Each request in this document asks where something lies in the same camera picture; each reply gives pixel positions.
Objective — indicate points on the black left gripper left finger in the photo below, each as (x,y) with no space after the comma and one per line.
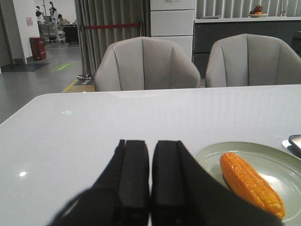
(119,197)

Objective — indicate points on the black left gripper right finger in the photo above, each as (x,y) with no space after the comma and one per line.
(184,194)

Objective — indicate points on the orange corn cob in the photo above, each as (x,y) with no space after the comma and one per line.
(245,182)

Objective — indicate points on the green round plate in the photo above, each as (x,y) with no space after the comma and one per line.
(280,169)

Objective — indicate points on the digital kitchen scale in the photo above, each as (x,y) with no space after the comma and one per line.
(293,145)

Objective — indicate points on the red belt stanchion barrier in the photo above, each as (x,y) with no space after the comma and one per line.
(85,75)

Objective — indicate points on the grey left chair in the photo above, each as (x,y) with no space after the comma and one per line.
(144,63)

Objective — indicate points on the grey chair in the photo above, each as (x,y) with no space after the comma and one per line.
(252,60)
(144,63)

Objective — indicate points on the grey right chair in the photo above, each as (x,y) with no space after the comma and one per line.
(252,60)

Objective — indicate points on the white drawer cabinet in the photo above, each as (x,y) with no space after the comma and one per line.
(173,20)

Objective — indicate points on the red trash bin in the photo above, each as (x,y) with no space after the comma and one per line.
(37,48)

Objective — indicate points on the fruit plate on counter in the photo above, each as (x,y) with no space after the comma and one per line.
(257,12)

